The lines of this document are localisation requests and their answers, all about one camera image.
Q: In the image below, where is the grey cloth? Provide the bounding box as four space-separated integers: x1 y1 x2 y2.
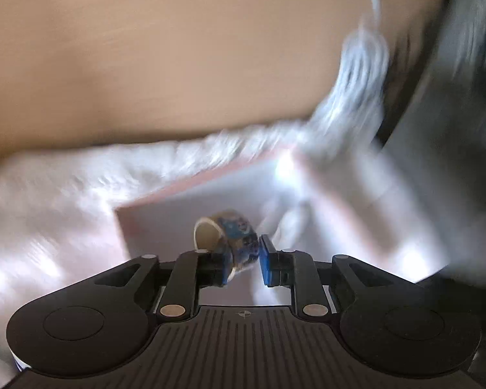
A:
378 0 486 286

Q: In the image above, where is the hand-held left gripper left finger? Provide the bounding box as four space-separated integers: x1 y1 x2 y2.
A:
92 250 232 323

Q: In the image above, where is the blue printed tape roll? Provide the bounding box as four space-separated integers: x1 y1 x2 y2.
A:
193 209 262 281

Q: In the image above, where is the white box with pink rim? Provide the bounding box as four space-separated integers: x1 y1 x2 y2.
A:
114 146 414 308

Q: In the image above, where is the white fluffy blanket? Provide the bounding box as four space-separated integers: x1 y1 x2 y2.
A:
0 16 393 377

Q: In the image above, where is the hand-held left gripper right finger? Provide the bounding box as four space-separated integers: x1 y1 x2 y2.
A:
258 234 394 322

